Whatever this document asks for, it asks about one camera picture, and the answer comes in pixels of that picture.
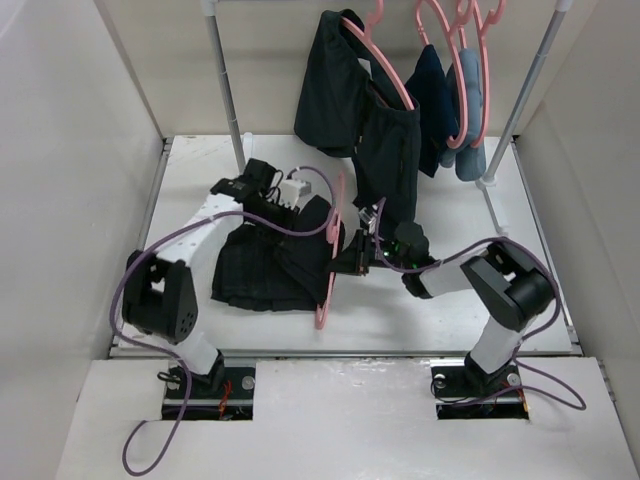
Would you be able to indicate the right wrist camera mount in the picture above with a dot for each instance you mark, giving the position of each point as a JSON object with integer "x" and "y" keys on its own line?
{"x": 368, "y": 218}

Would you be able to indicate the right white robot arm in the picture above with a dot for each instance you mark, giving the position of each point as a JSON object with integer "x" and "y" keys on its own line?
{"x": 511, "y": 283}

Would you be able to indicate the white rack foot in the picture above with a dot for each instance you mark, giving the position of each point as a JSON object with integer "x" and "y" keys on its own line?
{"x": 495, "y": 206}
{"x": 248, "y": 144}

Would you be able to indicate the navy trousers on hanger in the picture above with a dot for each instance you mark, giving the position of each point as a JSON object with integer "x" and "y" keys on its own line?
{"x": 427, "y": 85}

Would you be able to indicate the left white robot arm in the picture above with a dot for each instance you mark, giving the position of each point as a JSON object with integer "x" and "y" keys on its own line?
{"x": 159, "y": 295}

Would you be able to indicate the pink hanger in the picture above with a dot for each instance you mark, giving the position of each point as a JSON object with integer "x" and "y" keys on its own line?
{"x": 364, "y": 36}
{"x": 455, "y": 38}
{"x": 333, "y": 233}

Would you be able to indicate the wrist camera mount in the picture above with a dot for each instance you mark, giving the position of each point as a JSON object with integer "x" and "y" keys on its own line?
{"x": 291, "y": 191}
{"x": 368, "y": 218}

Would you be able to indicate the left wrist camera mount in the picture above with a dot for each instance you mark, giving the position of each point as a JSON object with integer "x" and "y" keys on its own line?
{"x": 291, "y": 191}

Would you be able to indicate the black trousers on hanger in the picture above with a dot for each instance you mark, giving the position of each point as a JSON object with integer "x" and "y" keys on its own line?
{"x": 349, "y": 108}

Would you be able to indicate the left white rack foot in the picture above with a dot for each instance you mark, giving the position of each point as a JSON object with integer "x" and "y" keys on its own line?
{"x": 248, "y": 144}

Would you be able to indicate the right white rack foot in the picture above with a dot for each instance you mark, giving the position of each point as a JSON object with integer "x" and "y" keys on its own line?
{"x": 495, "y": 206}

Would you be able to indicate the right rack pole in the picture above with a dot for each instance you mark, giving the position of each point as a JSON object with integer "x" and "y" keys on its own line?
{"x": 539, "y": 59}

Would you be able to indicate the light blue jeans on hanger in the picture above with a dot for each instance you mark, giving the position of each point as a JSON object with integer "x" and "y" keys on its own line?
{"x": 469, "y": 161}

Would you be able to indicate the black trousers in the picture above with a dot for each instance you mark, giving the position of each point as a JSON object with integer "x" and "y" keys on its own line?
{"x": 260, "y": 269}
{"x": 349, "y": 108}

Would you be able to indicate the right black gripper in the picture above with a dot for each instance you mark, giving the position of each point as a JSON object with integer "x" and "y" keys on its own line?
{"x": 362, "y": 252}

